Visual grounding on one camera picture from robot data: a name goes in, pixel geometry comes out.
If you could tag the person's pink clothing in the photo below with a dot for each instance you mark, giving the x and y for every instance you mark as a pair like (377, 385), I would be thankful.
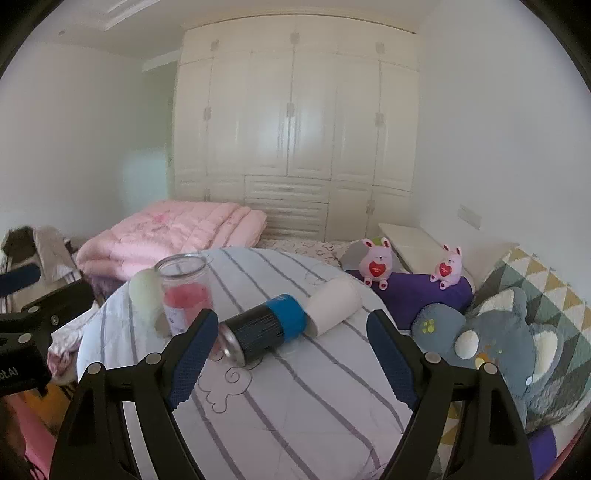
(23, 434)

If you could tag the grey plush animal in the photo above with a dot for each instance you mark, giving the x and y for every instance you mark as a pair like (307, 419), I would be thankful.
(508, 341)

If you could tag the folded pink quilt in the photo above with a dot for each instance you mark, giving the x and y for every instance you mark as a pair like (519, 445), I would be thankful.
(171, 235)

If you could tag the small pink bunny plush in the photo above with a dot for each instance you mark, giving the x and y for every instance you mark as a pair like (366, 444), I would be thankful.
(447, 267)

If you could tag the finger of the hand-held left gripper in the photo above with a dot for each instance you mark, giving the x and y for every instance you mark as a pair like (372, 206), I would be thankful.
(18, 279)
(64, 304)

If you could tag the white paper cup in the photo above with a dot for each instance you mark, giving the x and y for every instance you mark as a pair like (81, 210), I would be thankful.
(334, 304)

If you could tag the pale green cup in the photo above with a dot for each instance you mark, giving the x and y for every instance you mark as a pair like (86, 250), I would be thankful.
(145, 295)

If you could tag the white wall socket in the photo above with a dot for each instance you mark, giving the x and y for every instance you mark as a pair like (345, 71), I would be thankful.
(469, 217)

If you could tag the printed bed sheet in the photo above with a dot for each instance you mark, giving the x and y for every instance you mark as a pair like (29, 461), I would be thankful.
(309, 249)

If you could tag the pile of clothes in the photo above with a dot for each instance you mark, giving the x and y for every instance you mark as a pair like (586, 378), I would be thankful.
(46, 249)

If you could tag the crumpled pale floral cloth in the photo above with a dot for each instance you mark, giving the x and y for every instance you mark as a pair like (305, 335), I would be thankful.
(69, 344)

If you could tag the checkered green yellow cushion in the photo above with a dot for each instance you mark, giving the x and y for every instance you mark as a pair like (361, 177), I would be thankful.
(549, 281)

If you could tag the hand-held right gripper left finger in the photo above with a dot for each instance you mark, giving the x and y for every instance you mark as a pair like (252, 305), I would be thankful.
(194, 360)

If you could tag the black cup with blue band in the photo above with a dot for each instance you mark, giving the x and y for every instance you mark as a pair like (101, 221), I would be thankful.
(258, 330)

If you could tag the white headboard panel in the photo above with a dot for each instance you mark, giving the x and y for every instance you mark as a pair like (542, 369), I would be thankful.
(415, 244)

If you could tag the white wardrobe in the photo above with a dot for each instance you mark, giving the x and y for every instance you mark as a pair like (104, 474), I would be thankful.
(295, 124)

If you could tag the purple cloth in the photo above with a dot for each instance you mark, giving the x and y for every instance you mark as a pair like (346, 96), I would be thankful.
(547, 450)

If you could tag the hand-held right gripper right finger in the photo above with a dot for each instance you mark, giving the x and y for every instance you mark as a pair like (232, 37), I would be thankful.
(392, 364)

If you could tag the large pink bunny plush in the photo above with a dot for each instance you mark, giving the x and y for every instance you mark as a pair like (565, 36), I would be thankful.
(377, 265)

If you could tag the purple pillow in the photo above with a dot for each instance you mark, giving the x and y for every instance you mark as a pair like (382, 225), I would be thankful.
(415, 295)

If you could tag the glass jar with pink filling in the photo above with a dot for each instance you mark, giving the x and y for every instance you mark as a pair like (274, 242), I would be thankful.
(187, 295)

